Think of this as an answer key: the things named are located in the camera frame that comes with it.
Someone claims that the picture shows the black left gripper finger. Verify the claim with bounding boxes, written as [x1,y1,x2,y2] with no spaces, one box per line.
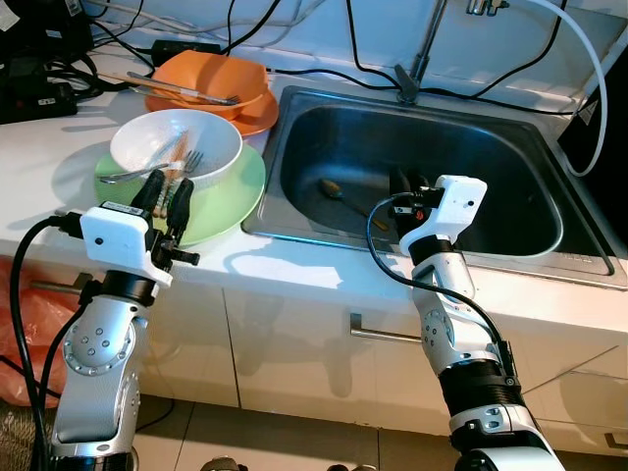
[167,177,195,241]
[132,169,168,219]

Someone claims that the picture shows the silver metal fork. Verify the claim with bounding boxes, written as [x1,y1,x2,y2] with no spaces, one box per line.
[98,147,207,185]

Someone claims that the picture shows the light green plate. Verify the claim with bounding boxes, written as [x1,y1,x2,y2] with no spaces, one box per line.
[93,137,268,248]

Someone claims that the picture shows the white bowl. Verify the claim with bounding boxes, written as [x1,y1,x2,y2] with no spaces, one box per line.
[108,108,244,192]

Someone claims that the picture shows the gold metal spoon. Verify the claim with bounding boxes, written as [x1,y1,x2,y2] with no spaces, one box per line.
[319,177,392,234]

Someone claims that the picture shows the stainless steel sink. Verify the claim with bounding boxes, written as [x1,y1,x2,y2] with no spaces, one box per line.
[240,86,617,290]

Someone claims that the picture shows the silver metal spoon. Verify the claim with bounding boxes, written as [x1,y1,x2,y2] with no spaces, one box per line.
[150,81,242,107]

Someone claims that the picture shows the light wooden chopstick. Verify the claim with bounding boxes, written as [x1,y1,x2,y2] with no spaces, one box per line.
[98,69,241,104]

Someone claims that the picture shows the white cabinet door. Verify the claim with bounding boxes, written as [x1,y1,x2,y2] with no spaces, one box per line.
[128,280,241,408]
[228,285,590,438]

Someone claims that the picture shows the orange plate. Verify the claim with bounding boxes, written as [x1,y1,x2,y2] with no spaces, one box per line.
[145,88,281,138]

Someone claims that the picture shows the black countertop appliance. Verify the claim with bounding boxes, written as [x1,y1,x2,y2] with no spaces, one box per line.
[564,54,628,236]

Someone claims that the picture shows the orange bowl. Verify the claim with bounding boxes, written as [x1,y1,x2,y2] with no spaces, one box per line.
[152,51,271,114]

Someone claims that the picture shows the black power strip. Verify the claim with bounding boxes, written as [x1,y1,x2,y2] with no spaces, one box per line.
[0,78,79,124]

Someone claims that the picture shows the black power adapter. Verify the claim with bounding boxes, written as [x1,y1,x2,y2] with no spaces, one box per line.
[152,39,222,60]

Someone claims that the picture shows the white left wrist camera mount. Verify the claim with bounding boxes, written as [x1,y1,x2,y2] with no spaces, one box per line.
[78,201,176,288]

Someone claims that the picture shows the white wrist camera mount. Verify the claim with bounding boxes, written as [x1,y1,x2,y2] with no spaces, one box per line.
[417,175,489,251]
[78,201,176,288]

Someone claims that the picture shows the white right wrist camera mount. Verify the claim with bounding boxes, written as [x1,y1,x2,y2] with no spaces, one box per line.
[417,175,489,251]

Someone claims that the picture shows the metal cabinet door handle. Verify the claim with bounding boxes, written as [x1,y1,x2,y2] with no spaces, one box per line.
[348,312,425,346]

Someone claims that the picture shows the white water hose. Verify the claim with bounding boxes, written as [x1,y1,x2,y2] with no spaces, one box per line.
[510,0,609,178]

